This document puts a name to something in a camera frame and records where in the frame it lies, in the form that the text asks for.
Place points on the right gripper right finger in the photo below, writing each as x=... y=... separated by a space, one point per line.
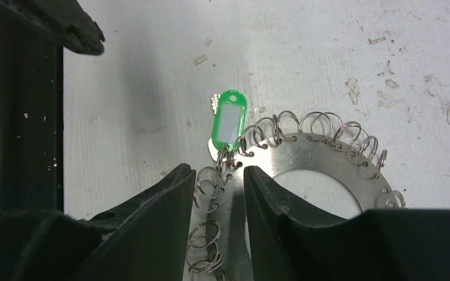
x=291 y=239

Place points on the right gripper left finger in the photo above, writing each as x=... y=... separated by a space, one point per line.
x=143 y=238

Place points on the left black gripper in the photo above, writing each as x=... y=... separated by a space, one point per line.
x=33 y=37

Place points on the silver keyring disc with rings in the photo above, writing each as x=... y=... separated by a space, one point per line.
x=319 y=142

